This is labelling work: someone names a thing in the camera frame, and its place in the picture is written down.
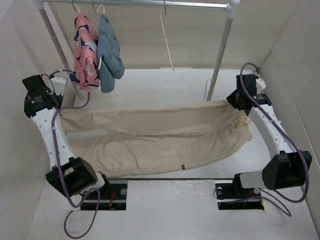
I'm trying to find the beige trousers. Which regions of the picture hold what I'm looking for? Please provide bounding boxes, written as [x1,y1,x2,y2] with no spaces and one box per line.
[61,100,252,177]

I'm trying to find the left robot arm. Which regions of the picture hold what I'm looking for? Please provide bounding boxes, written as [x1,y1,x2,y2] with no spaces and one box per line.
[22,75,112,199]

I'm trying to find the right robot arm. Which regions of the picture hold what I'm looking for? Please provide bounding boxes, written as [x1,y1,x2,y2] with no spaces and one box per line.
[226,74,312,197]

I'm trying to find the wooden hanger with pink shorts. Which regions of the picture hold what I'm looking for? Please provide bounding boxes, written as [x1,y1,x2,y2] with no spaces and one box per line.
[71,1,100,73]

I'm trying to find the wooden hanger with denim shorts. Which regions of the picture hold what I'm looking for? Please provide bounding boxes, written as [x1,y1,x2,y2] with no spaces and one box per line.
[91,1,106,71]

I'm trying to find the pink patterned shorts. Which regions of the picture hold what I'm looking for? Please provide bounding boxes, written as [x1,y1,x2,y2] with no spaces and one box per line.
[69,13,100,94]

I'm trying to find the blue denim shorts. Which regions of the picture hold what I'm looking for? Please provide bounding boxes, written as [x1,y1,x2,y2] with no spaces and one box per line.
[96,14,125,93]

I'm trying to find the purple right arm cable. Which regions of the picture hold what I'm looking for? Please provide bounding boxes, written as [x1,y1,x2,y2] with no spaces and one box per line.
[239,62,311,218]

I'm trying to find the metal clothes rack frame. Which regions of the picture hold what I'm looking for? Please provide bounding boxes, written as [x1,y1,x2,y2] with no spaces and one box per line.
[32,0,242,108]

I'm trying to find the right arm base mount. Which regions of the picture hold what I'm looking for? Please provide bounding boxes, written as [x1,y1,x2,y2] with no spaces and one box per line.
[213,180,264,211]

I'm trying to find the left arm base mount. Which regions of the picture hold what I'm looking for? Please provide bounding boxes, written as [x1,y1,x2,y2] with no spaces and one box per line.
[80,179,128,211]

